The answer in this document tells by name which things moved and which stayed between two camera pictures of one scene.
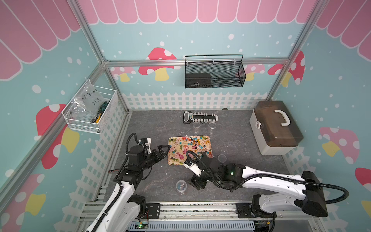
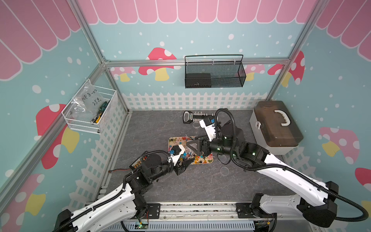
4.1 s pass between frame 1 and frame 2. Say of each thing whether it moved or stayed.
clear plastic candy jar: stayed
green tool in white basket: stayed
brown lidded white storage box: stayed
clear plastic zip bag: stayed
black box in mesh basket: stayed
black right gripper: moved
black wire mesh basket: stayed
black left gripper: moved
